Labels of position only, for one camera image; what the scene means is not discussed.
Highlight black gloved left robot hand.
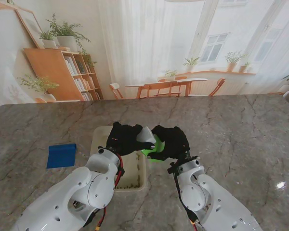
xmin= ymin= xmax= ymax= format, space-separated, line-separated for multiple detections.
xmin=105 ymin=121 xmax=157 ymax=157

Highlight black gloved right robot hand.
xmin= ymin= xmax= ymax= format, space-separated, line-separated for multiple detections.
xmin=148 ymin=125 xmax=191 ymax=161

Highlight clear bottle with green base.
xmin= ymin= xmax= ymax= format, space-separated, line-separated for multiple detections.
xmin=141 ymin=134 xmax=166 ymax=163

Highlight white square bottle cap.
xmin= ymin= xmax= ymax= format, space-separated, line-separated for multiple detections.
xmin=136 ymin=126 xmax=156 ymax=144

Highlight blue plastic scraper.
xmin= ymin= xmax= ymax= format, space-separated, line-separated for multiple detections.
xmin=46 ymin=143 xmax=77 ymax=169

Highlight cream plastic baking tray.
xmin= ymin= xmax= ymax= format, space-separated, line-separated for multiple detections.
xmin=90 ymin=125 xmax=147 ymax=193

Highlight scattered green beans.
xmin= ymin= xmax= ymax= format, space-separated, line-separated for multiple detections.
xmin=118 ymin=154 xmax=142 ymax=189

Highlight printed room backdrop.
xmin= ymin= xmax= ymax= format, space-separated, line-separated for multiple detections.
xmin=0 ymin=0 xmax=289 ymax=104

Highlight red black left arm cable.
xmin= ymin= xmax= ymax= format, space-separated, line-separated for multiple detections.
xmin=85 ymin=154 xmax=125 ymax=231

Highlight red black arm cable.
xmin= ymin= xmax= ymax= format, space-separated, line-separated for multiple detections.
xmin=172 ymin=166 xmax=203 ymax=231
xmin=85 ymin=154 xmax=125 ymax=231

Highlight red black right arm cable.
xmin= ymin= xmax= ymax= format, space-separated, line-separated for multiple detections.
xmin=172 ymin=166 xmax=203 ymax=231

